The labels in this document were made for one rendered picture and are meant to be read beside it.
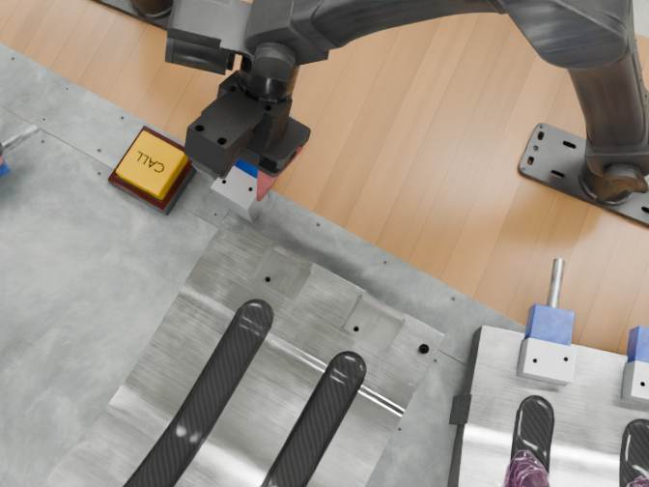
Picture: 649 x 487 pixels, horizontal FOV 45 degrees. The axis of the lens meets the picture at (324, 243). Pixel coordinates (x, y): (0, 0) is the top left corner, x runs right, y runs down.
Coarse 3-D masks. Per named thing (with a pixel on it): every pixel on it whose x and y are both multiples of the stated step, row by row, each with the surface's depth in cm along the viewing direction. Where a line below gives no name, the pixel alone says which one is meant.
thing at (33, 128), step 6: (30, 126) 92; (36, 126) 92; (18, 132) 92; (24, 132) 92; (30, 132) 92; (36, 132) 93; (12, 138) 92; (18, 138) 92; (24, 138) 92; (6, 144) 92; (12, 144) 92; (18, 144) 92; (6, 150) 92; (0, 168) 91; (6, 168) 92; (0, 174) 92
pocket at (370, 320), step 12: (360, 300) 83; (372, 300) 82; (360, 312) 83; (372, 312) 83; (384, 312) 82; (396, 312) 81; (348, 324) 82; (360, 324) 82; (372, 324) 82; (384, 324) 82; (396, 324) 82; (360, 336) 82; (372, 336) 82; (384, 336) 82; (384, 348) 82
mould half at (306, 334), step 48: (240, 240) 82; (192, 288) 81; (240, 288) 81; (336, 288) 81; (192, 336) 80; (288, 336) 80; (336, 336) 79; (432, 336) 79; (144, 384) 79; (192, 384) 79; (240, 384) 79; (288, 384) 79; (384, 384) 78; (96, 432) 76; (144, 432) 77; (240, 432) 78; (288, 432) 78; (336, 432) 77; (384, 432) 77; (48, 480) 72; (96, 480) 73; (192, 480) 75; (240, 480) 76; (336, 480) 76
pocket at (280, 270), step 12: (276, 252) 84; (288, 252) 83; (264, 264) 84; (276, 264) 84; (288, 264) 84; (300, 264) 83; (252, 276) 82; (264, 276) 84; (276, 276) 84; (288, 276) 84; (300, 276) 84; (276, 288) 84; (288, 288) 84; (300, 288) 84
